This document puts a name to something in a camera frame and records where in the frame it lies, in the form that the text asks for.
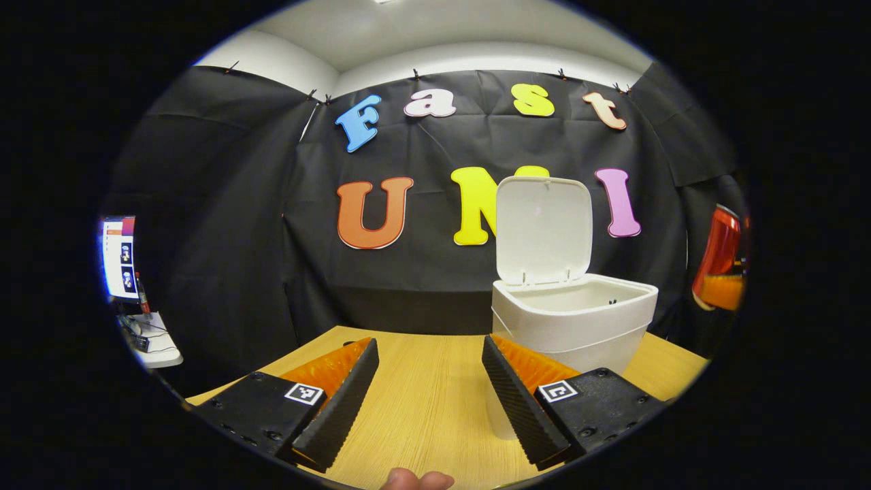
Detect computer monitor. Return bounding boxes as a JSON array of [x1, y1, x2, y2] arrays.
[[101, 216, 139, 302]]

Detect white desktop garbage bin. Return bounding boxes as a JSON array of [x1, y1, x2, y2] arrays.
[[487, 176, 659, 441]]

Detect red pop can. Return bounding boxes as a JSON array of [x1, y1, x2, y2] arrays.
[[692, 206, 749, 312]]

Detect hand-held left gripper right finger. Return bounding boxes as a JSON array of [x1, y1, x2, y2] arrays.
[[481, 335, 671, 472]]

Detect black backdrop cloth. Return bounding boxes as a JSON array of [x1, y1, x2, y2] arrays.
[[105, 61, 749, 395]]

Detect white side table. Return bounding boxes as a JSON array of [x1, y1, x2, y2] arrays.
[[116, 312, 184, 370]]

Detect wooden desktop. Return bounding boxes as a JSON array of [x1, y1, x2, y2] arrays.
[[185, 325, 710, 490]]

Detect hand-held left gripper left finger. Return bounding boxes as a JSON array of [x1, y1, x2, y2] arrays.
[[182, 337, 380, 474]]

